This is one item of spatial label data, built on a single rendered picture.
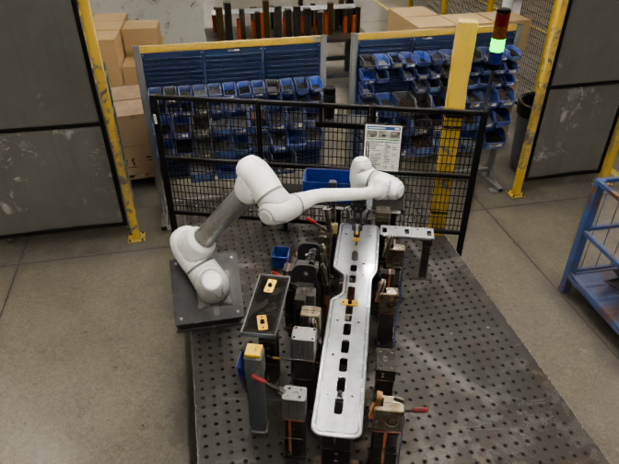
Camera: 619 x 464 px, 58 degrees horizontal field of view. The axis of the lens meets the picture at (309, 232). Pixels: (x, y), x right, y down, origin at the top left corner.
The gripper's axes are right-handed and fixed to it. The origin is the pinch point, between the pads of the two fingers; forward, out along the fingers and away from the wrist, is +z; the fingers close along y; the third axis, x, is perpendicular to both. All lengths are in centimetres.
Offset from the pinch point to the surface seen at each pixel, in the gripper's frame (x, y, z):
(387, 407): -108, 18, 3
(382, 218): 23.4, 13.2, 6.7
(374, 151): 54, 6, -19
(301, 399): -108, -13, 3
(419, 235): 12.8, 33.3, 8.7
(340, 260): -14.8, -7.1, 8.9
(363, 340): -69, 7, 9
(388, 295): -43.3, 17.2, 5.7
